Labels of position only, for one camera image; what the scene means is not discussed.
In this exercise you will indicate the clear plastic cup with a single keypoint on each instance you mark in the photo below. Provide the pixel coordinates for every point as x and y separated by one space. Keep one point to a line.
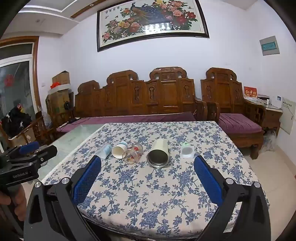
104 151

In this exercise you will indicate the white wall panel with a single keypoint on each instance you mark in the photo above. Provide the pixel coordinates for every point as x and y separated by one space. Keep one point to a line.
288 115

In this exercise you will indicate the flower print glass cup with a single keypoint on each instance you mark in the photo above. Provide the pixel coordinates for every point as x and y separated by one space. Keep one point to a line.
133 153

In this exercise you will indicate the square purple seat cushion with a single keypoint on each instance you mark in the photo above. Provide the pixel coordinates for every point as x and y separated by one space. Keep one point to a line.
238 124

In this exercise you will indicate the small cardboard box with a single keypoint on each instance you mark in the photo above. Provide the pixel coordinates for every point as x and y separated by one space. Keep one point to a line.
61 78

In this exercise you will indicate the pile of dark clothes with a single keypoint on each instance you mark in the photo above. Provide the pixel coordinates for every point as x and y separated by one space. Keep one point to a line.
16 121

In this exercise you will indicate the cream steel tumbler cup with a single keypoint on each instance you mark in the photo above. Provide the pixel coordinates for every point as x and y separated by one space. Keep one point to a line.
159 154

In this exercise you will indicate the blue floral tablecloth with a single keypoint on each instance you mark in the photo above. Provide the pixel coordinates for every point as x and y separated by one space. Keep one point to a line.
148 197

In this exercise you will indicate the white box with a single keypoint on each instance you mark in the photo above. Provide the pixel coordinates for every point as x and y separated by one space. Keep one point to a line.
277 101

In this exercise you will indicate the large cardboard box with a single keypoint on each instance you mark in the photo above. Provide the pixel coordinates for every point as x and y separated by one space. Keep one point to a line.
59 100

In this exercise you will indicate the red desk calendar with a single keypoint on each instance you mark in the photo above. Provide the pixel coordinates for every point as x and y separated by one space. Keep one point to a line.
250 92

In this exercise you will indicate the grey wall electrical box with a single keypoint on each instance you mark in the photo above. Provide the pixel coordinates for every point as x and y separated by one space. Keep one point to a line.
269 45

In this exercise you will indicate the carved wooden sofa bench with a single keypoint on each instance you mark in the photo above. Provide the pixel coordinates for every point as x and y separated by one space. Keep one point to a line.
143 95

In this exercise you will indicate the wooden framed glass door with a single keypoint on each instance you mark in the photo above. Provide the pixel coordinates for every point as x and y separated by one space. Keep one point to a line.
18 92

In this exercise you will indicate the wooden side table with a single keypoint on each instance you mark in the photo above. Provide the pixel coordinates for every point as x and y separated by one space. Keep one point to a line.
272 115

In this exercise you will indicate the orange cloth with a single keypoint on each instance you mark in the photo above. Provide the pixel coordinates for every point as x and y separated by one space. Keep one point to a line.
56 85

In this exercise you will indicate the long purple seat cushion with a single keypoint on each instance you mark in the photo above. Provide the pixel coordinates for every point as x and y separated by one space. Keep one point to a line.
129 119

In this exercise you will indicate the white paper cup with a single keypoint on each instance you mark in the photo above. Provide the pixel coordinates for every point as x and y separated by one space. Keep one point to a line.
119 150

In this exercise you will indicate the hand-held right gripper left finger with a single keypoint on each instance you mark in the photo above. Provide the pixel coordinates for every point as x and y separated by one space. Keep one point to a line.
86 179

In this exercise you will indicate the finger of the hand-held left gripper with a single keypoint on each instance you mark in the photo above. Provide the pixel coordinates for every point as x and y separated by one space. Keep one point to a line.
29 147
45 154

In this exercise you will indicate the wooden chair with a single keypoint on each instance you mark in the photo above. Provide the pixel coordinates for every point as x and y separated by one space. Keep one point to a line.
42 129

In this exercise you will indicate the red window decoration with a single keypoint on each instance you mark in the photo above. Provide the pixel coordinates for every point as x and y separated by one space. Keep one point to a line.
9 80

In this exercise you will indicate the person's left hand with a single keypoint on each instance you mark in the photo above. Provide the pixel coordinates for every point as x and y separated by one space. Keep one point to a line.
21 204

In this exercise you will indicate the clear plastic bag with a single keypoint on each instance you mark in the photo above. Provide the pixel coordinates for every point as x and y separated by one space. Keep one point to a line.
270 140

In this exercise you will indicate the small white square cup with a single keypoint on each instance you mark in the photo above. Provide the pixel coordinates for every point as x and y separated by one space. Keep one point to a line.
187 151

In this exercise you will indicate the carved wooden armchair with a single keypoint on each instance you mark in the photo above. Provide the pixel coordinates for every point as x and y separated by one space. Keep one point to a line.
226 92

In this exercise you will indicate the framed peacock flower painting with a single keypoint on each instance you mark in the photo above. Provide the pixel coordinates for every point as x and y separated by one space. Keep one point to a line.
150 20

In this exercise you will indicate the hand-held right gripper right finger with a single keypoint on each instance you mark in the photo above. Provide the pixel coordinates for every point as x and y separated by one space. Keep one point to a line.
208 180

